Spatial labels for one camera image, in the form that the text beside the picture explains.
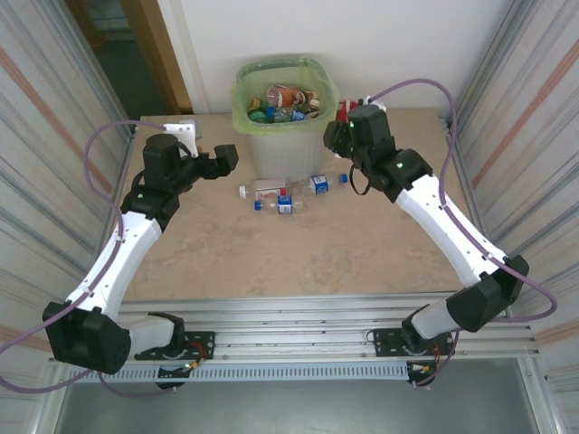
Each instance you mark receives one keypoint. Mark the orange red label bottle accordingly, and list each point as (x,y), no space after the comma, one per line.
(346,108)

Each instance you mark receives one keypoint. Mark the brown label bottle white cap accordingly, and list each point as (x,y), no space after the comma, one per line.
(289,96)
(313,105)

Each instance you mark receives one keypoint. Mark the green plastic bottle yellow cap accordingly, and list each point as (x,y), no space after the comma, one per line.
(258,116)

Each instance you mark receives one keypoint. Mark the clear bottle red label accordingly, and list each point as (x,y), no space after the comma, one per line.
(271,186)

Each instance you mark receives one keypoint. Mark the small water bottle blue label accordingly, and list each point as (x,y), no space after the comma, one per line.
(282,115)

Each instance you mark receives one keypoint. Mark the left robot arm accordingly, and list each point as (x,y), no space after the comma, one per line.
(108,271)

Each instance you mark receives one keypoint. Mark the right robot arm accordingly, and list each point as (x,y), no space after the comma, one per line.
(448,230)

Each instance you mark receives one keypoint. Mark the translucent grey waste bin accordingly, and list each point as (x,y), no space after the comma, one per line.
(289,153)

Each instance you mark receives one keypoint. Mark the green plastic bin liner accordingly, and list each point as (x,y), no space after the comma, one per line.
(240,90)

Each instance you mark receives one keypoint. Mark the ribbed metal side panel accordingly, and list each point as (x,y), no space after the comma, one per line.
(45,113)
(534,113)

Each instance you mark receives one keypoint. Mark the yellow power connector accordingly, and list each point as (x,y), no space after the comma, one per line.
(192,365)
(423,368)

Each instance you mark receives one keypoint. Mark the wooden door frame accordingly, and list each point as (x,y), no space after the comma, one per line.
(160,59)

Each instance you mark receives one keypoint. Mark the aluminium rail base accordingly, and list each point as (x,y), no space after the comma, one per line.
(289,316)

